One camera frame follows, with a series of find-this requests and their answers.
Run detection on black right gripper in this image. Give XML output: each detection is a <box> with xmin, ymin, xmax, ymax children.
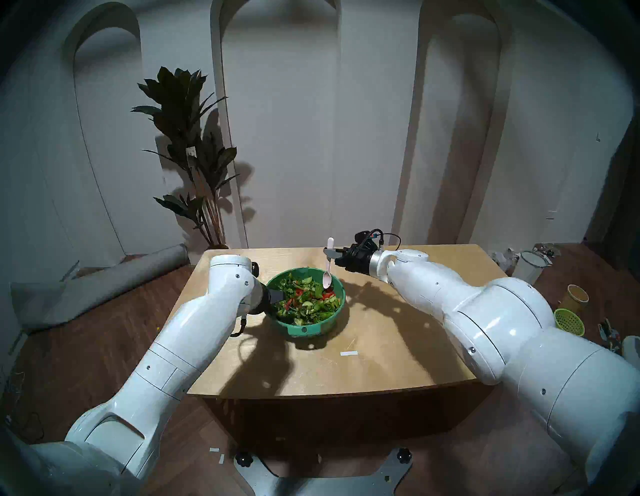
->
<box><xmin>323</xmin><ymin>243</ymin><xmax>380</xmax><ymax>275</ymax></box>

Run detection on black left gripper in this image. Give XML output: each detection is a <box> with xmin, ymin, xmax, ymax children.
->
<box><xmin>250</xmin><ymin>282</ymin><xmax>286</xmax><ymax>315</ymax></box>

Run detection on pale pink plastic spoon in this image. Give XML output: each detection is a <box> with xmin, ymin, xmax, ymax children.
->
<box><xmin>322</xmin><ymin>237</ymin><xmax>335</xmax><ymax>290</ymax></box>

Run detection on chopped vegetable salad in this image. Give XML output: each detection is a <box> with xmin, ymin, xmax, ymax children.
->
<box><xmin>272</xmin><ymin>272</ymin><xmax>342</xmax><ymax>327</ymax></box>

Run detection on green salad bowl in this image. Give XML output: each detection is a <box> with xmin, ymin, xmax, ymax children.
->
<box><xmin>265</xmin><ymin>267</ymin><xmax>347</xmax><ymax>340</ymax></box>

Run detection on pale clutter pile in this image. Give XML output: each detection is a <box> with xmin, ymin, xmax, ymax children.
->
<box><xmin>491</xmin><ymin>247</ymin><xmax>521</xmax><ymax>273</ymax></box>

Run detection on rolled grey mat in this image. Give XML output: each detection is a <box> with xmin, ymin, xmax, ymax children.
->
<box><xmin>10</xmin><ymin>243</ymin><xmax>190</xmax><ymax>335</ymax></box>

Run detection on white bucket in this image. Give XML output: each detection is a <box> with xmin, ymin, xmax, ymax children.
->
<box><xmin>512</xmin><ymin>251</ymin><xmax>551</xmax><ymax>282</ymax></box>

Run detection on tall dark green plant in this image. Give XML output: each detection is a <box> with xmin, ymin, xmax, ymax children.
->
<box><xmin>131</xmin><ymin>66</ymin><xmax>241</xmax><ymax>250</ymax></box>

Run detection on tan paper cup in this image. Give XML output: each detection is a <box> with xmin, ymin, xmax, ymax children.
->
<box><xmin>559</xmin><ymin>284</ymin><xmax>590</xmax><ymax>313</ymax></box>

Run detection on green mesh basket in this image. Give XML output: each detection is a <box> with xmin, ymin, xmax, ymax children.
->
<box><xmin>554</xmin><ymin>308</ymin><xmax>586</xmax><ymax>337</ymax></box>

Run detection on white office chair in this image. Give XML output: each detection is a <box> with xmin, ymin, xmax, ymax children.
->
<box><xmin>621</xmin><ymin>335</ymin><xmax>640</xmax><ymax>371</ymax></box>

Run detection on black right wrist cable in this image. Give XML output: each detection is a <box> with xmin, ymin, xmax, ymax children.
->
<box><xmin>367</xmin><ymin>228</ymin><xmax>402</xmax><ymax>251</ymax></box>

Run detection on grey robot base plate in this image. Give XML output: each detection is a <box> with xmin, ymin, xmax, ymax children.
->
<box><xmin>234</xmin><ymin>447</ymin><xmax>414</xmax><ymax>496</ymax></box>

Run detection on thin floor cables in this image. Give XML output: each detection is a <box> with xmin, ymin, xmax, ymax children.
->
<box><xmin>0</xmin><ymin>360</ymin><xmax>46</xmax><ymax>446</ymax></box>

